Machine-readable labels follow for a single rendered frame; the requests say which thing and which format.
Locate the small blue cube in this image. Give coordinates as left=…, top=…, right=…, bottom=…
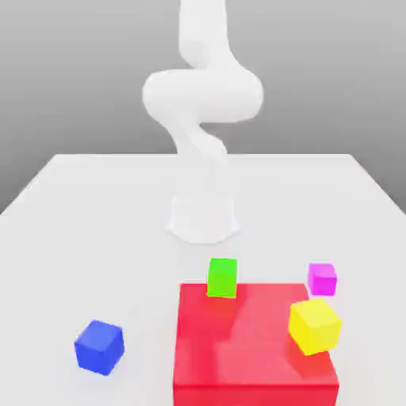
left=73, top=319, right=125, bottom=377

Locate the large red box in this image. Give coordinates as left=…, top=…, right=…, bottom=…
left=172, top=282, right=340, bottom=406

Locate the small green cube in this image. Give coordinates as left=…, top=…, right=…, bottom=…
left=206, top=257, right=239, bottom=300

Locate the small magenta cube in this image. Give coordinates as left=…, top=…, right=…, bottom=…
left=307, top=262, right=338, bottom=297

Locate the small yellow cube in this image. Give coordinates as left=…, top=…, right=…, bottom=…
left=287, top=297, right=343, bottom=357

